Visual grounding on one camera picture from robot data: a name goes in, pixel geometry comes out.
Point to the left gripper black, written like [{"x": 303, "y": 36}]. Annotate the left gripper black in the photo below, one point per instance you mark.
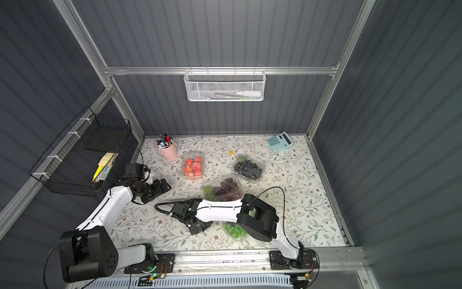
[{"x": 159, "y": 186}]

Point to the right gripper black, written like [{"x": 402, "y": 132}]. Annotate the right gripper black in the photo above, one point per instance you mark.
[{"x": 179, "y": 210}]

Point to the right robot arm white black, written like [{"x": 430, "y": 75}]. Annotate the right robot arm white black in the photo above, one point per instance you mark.
[{"x": 253, "y": 215}]

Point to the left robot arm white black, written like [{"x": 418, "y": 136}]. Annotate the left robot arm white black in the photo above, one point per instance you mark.
[{"x": 88, "y": 251}]

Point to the clear box red fruit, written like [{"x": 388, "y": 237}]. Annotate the clear box red fruit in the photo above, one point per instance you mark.
[{"x": 193, "y": 165}]

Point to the pink pen cup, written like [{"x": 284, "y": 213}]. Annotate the pink pen cup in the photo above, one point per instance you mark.
[{"x": 167, "y": 147}]

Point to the clear box mixed grapes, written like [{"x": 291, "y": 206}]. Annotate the clear box mixed grapes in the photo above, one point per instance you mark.
[{"x": 224, "y": 189}]

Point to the clear box green black grapes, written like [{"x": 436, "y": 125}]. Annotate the clear box green black grapes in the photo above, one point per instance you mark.
[{"x": 234, "y": 231}]

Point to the yellow sticky notes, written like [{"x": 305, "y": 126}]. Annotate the yellow sticky notes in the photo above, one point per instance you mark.
[{"x": 104, "y": 166}]

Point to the clear box blueberries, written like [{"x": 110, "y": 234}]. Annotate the clear box blueberries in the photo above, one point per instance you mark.
[{"x": 248, "y": 168}]

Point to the teal calculator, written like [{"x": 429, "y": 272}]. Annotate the teal calculator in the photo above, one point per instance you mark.
[{"x": 280, "y": 142}]

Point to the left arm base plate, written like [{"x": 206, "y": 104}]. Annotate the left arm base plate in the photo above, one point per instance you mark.
[{"x": 156, "y": 264}]

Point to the black wire wall basket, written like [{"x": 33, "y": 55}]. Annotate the black wire wall basket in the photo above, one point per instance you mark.
[{"x": 69, "y": 169}]

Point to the white wire mesh basket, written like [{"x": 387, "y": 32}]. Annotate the white wire mesh basket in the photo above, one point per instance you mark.
[{"x": 224, "y": 86}]

